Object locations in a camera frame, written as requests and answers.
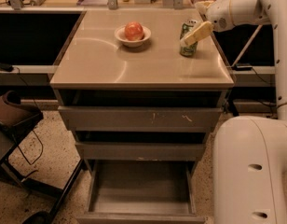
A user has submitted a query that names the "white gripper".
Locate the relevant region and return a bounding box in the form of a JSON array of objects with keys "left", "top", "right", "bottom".
[{"left": 183, "top": 0, "right": 234, "bottom": 46}]

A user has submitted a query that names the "green soda can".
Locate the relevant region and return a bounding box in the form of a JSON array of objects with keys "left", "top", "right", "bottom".
[{"left": 180, "top": 20, "right": 200, "bottom": 57}]

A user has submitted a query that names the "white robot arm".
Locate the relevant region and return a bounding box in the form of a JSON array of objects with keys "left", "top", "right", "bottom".
[{"left": 180, "top": 0, "right": 287, "bottom": 224}]

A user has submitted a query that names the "grey drawer cabinet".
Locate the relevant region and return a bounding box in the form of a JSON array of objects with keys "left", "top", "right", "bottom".
[{"left": 50, "top": 9, "right": 234, "bottom": 167}]

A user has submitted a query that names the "grey top drawer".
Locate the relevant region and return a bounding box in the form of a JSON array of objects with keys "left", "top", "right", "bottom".
[{"left": 56, "top": 90, "right": 226, "bottom": 133}]

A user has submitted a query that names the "grey drawer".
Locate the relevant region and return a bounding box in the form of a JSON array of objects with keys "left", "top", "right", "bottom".
[
  {"left": 56, "top": 90, "right": 226, "bottom": 133},
  {"left": 76, "top": 161, "right": 205, "bottom": 224},
  {"left": 75, "top": 132, "right": 208, "bottom": 161}
]

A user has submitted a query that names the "grey middle drawer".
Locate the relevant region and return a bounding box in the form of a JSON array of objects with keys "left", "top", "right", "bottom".
[{"left": 75, "top": 132, "right": 208, "bottom": 161}]

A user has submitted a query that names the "grey bottom drawer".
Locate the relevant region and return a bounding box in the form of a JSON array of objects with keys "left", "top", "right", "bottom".
[{"left": 76, "top": 161, "right": 205, "bottom": 224}]

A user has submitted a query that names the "red apple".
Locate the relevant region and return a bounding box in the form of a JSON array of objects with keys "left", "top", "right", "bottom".
[{"left": 124, "top": 21, "right": 144, "bottom": 41}]

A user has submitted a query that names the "white ceramic bowl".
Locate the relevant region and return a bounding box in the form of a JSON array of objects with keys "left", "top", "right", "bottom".
[{"left": 115, "top": 22, "right": 151, "bottom": 48}]

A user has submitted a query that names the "brown padded chair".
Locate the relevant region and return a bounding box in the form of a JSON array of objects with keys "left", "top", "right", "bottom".
[{"left": 0, "top": 91, "right": 43, "bottom": 163}]

